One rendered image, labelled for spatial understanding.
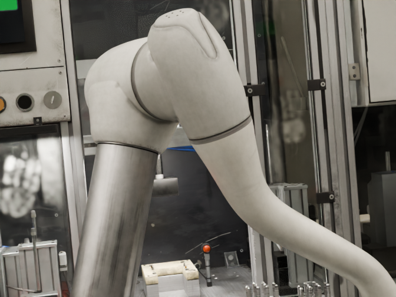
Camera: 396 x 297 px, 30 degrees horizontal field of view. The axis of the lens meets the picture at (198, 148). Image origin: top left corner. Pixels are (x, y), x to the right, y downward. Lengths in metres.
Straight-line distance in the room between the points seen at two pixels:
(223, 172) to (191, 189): 1.05
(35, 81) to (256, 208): 0.72
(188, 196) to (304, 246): 1.01
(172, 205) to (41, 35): 0.70
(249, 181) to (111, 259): 0.24
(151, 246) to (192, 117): 1.12
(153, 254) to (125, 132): 1.04
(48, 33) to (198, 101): 0.70
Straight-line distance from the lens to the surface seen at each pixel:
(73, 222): 1.69
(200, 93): 1.04
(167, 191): 1.88
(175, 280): 1.92
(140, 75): 1.10
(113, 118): 1.15
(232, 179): 1.09
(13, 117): 1.68
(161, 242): 2.15
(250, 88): 1.71
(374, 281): 1.23
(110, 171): 1.16
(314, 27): 1.77
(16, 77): 1.68
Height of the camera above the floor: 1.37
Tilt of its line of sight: 3 degrees down
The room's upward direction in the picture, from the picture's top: 5 degrees counter-clockwise
